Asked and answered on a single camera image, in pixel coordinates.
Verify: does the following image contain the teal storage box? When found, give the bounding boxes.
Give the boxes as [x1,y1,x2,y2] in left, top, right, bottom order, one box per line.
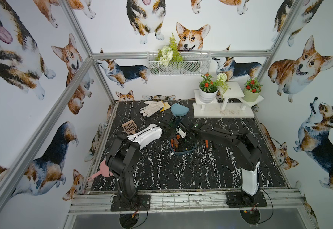
[170,118,197,156]

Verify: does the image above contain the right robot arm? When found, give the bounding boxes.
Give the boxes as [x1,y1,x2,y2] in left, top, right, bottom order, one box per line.
[177,122,262,205]

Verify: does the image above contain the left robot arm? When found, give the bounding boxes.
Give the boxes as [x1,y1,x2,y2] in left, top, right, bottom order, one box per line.
[106,113,183,210]

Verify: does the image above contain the blue plastic dustpan scoop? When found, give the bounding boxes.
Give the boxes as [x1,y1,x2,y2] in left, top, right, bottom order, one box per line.
[170,103,189,126]

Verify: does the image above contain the yellow cloth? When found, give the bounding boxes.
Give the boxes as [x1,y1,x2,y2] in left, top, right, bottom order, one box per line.
[160,102,171,112]

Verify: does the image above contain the white work glove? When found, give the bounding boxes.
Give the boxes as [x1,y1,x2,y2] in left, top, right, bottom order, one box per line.
[140,101,165,117]

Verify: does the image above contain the brown slotted scoop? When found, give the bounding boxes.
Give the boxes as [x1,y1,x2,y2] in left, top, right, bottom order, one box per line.
[122,120,137,135]

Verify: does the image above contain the white potted red flowers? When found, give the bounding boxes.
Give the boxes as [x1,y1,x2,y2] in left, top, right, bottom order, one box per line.
[199,73,228,104]

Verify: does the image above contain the white stepped stand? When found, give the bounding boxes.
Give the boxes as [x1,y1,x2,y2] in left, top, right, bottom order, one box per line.
[193,82,264,118]

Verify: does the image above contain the green white artificial plant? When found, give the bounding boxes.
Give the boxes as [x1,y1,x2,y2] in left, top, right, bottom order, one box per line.
[156,33,184,67]

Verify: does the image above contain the green potted red flowers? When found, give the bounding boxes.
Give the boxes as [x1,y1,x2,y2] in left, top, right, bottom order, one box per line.
[243,79,263,102]

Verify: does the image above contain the white wire wall basket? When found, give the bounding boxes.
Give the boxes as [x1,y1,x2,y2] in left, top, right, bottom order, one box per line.
[147,50,212,76]

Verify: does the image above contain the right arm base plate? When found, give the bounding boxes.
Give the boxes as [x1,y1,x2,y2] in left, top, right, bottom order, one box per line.
[226,191,268,209]

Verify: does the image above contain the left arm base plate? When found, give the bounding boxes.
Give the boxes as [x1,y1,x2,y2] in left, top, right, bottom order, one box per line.
[111,194,151,212]

